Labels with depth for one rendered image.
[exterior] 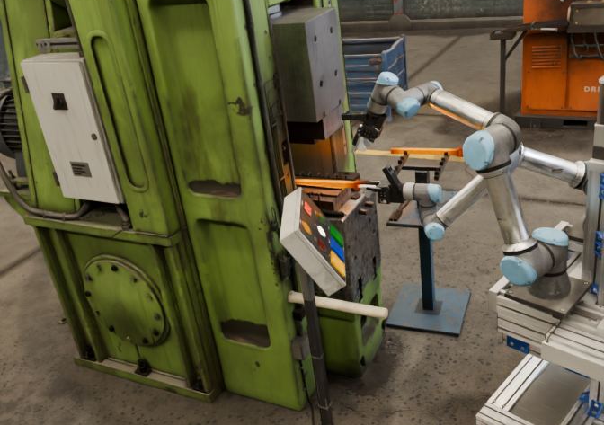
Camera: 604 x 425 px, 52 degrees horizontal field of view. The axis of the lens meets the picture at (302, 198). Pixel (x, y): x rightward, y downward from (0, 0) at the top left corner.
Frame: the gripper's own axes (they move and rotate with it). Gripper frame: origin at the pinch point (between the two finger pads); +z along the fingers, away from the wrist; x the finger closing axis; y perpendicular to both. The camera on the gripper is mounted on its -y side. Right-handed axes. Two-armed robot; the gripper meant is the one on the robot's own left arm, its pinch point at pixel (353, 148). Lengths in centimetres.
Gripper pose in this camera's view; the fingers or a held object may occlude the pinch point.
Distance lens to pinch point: 255.4
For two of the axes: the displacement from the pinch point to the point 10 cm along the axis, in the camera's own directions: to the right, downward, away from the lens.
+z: -2.8, 7.5, 5.9
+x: 4.4, -4.5, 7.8
